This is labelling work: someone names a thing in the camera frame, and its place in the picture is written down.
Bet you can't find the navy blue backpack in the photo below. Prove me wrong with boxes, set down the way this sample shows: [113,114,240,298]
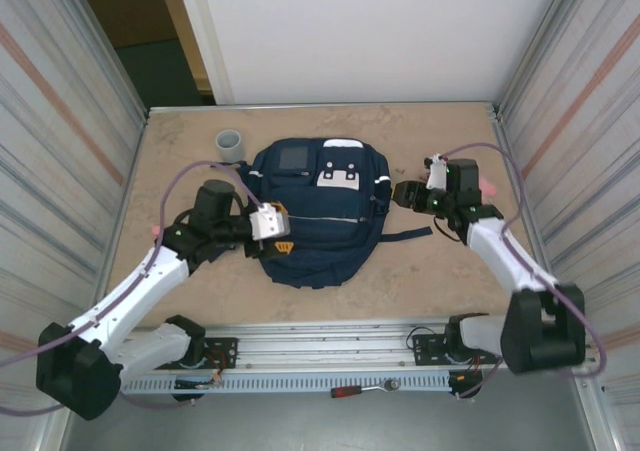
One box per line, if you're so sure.
[234,138,432,290]

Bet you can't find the grey plastic cup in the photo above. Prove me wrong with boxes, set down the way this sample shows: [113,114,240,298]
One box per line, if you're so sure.
[215,129,246,164]

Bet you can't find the tan wooden door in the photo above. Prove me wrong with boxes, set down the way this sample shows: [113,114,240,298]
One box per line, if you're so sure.
[153,0,214,95]

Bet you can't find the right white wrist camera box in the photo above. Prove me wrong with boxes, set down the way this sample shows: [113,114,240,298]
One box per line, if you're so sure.
[424,154,449,190]

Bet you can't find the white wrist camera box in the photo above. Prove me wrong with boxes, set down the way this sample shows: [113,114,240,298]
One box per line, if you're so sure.
[424,154,449,190]
[248,200,291,240]

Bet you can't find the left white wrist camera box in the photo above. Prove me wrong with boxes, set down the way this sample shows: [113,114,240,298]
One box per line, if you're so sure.
[248,200,291,240]

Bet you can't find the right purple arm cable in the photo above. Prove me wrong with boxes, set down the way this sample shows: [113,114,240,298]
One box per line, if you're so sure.
[439,141,609,401]

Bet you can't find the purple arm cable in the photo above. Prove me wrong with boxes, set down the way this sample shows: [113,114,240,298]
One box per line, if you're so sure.
[0,159,274,417]
[439,141,609,401]

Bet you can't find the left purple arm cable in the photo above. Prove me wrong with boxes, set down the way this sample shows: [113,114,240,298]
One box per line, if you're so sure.
[0,159,274,417]

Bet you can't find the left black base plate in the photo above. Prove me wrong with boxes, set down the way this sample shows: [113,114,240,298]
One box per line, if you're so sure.
[148,337,239,371]

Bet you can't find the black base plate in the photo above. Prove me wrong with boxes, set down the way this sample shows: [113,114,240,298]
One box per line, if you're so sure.
[412,333,503,367]
[148,337,239,371]

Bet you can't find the aluminium mounting rail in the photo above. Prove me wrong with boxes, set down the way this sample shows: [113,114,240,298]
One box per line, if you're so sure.
[53,315,600,376]

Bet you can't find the white slotted cable duct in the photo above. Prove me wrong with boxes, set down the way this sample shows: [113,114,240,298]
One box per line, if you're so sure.
[122,374,454,393]

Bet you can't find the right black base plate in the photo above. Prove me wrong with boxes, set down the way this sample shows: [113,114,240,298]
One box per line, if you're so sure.
[412,333,503,367]

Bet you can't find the black orange wire bundle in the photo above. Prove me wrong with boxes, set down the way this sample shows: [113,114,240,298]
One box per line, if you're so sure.
[447,355,486,398]
[174,348,237,391]

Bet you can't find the red handled ratchet wrench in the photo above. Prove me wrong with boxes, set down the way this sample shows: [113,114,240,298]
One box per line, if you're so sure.
[330,378,401,399]

